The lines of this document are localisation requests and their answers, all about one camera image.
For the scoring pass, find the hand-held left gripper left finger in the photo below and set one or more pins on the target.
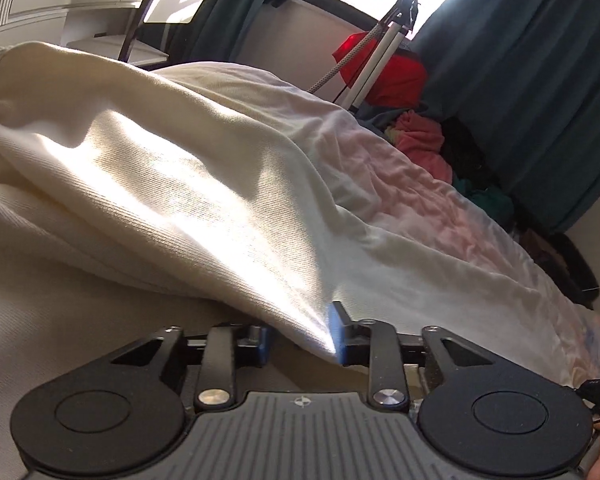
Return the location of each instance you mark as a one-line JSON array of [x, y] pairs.
[[262, 346]]

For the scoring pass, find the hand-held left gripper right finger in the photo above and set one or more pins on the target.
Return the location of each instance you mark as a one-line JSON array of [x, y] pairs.
[[337, 332]]

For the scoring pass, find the cream sweatpants black stripe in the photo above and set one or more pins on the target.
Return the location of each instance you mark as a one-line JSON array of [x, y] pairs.
[[155, 185]]

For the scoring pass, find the pastel bed blanket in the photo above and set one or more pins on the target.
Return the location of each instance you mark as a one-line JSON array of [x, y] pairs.
[[430, 240]]

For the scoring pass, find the black sofa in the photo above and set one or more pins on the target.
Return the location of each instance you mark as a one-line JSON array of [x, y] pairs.
[[560, 265]]

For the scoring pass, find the green cloth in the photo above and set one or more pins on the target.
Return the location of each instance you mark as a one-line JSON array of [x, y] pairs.
[[487, 200]]

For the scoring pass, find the pink cloth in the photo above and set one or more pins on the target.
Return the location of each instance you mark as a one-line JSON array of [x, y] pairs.
[[422, 142]]

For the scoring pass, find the black cloth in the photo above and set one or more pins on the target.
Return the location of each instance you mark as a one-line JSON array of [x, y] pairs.
[[462, 152]]

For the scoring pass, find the red cloth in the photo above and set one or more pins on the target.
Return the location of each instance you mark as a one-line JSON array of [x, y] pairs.
[[400, 80]]

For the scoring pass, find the garment steamer stand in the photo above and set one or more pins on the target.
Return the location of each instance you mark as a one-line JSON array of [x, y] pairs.
[[380, 45]]

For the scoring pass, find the teal curtain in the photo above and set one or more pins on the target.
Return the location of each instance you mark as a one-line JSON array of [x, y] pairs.
[[530, 85], [240, 5]]

